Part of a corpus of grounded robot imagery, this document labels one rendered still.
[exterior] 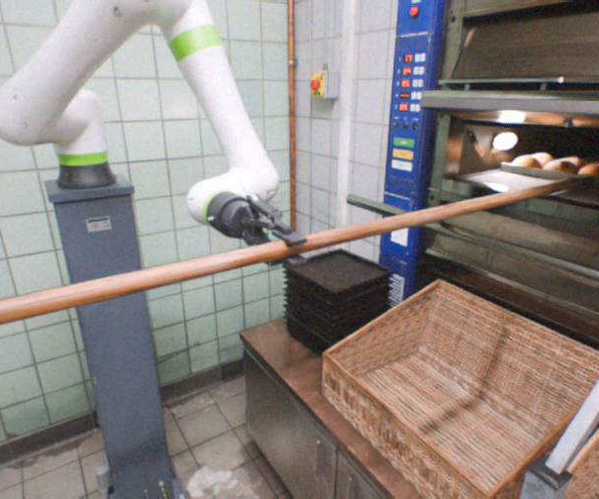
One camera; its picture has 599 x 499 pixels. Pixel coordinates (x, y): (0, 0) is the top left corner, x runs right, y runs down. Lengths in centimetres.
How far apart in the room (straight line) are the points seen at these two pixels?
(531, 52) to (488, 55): 12
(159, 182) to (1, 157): 53
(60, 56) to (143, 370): 92
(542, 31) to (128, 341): 140
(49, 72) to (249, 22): 112
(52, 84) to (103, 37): 16
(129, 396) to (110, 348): 19
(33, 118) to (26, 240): 81
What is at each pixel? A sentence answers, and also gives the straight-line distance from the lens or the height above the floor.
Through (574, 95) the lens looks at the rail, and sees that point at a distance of 108.
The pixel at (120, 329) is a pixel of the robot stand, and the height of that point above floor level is 77.
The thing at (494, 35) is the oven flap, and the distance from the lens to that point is 139.
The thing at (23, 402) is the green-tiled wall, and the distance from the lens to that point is 216.
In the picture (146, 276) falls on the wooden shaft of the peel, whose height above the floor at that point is 121.
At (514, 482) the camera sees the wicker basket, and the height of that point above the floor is 72.
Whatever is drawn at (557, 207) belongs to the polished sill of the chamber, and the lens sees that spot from 126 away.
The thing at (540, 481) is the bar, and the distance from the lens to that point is 75.
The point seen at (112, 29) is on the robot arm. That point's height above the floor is 155.
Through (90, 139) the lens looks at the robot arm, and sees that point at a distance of 127.
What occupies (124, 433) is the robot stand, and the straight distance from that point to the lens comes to 162.
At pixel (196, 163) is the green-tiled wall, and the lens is 192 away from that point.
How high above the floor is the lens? 145
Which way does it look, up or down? 21 degrees down
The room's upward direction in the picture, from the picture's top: straight up
